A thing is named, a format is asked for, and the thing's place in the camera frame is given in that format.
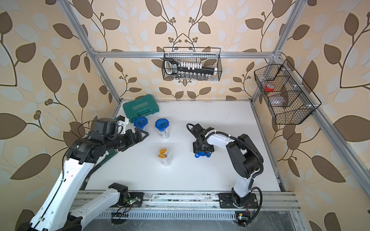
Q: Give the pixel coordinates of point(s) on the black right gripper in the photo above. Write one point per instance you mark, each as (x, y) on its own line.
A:
(196, 147)

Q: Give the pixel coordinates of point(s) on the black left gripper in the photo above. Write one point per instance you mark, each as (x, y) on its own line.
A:
(132, 140)

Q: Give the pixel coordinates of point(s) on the blue lid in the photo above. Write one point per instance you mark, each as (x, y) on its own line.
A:
(140, 122)
(202, 154)
(162, 124)

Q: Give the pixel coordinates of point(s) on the blue lid front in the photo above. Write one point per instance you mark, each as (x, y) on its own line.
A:
(162, 124)

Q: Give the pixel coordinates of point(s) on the clear plastic container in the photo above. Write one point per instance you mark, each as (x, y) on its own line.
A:
(166, 162)
(164, 133)
(144, 129)

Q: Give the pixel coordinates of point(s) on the white bottle purple label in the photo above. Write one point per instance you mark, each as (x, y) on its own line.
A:
(163, 151)

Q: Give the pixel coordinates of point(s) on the white shampoo bottle gold cap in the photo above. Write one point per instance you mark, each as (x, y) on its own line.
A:
(162, 156)

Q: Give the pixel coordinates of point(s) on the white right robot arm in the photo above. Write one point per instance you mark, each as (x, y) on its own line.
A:
(245, 158)

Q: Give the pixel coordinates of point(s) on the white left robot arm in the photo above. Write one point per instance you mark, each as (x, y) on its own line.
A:
(80, 159)

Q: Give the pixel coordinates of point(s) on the green plastic tool case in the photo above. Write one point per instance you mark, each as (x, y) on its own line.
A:
(142, 107)

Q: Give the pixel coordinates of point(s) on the black socket wrench set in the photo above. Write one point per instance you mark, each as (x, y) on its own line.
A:
(173, 67)

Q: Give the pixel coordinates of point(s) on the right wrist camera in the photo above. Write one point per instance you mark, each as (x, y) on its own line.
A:
(199, 130)

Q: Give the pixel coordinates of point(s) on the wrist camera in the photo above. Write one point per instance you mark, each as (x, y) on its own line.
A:
(199, 130)
(110, 127)

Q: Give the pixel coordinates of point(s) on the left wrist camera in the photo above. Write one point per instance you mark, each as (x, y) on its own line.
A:
(110, 127)

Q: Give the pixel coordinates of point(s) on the black wire basket back wall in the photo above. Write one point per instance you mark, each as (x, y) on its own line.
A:
(206, 56)

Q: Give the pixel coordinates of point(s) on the black wire basket wall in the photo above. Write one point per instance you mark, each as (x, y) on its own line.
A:
(293, 99)
(206, 56)

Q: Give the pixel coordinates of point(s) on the black wire basket right wall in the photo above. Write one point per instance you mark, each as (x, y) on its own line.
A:
(293, 99)

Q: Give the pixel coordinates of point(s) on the aluminium frame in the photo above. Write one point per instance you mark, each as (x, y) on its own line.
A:
(357, 168)

